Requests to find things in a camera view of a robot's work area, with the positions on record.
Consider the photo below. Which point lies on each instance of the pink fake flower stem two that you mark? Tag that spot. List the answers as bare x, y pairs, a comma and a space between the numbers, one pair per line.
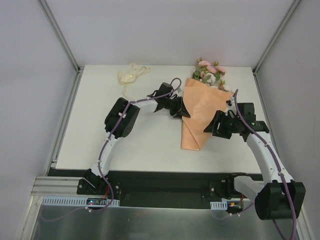
202, 68

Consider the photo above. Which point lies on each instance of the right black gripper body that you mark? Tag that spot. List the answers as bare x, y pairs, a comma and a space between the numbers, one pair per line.
222, 125

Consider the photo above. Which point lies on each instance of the pink fake flower stem three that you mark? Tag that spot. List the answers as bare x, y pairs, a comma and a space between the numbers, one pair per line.
223, 86

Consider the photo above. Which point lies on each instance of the aluminium frame post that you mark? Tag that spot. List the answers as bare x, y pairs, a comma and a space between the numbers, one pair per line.
276, 35
59, 34

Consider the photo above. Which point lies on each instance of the kraft wrapping paper sheet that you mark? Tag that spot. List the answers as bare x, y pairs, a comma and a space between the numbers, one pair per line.
201, 102

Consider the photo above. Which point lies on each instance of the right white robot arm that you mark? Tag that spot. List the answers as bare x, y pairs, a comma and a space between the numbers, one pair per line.
280, 196

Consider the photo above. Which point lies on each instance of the white cable duct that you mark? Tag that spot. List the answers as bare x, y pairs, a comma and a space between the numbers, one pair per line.
66, 201
219, 205

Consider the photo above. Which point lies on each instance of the pink fake flower stem four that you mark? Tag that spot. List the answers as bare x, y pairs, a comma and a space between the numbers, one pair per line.
211, 79

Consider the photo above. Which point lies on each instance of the cream ribbon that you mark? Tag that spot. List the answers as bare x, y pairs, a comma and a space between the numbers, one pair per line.
125, 78

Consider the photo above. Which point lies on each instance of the pink fake flower stem one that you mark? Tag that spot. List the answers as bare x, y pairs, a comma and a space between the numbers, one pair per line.
219, 71

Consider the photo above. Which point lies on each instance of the left aluminium frame post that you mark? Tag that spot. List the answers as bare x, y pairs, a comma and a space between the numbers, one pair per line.
59, 34

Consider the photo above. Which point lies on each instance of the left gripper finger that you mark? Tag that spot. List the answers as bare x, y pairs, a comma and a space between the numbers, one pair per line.
182, 107
181, 114

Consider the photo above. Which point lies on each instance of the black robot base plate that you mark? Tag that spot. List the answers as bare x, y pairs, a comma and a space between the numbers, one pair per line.
179, 190

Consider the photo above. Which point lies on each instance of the left white cable duct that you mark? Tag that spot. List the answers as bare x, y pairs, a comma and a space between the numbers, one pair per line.
66, 201

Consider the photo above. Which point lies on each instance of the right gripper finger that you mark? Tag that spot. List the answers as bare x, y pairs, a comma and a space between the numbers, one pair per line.
225, 134
213, 126

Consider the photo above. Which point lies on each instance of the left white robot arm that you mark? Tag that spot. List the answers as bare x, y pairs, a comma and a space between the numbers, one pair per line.
119, 123

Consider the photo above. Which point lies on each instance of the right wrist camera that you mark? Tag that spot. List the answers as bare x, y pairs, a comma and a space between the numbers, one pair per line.
231, 100

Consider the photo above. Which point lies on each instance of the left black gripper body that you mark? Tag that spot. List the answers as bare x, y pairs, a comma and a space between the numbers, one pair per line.
176, 107

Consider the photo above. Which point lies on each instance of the right white cable duct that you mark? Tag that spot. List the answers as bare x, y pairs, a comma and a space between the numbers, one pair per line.
219, 205

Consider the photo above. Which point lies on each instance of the right aluminium frame post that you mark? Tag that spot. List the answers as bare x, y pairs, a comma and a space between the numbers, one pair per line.
276, 35

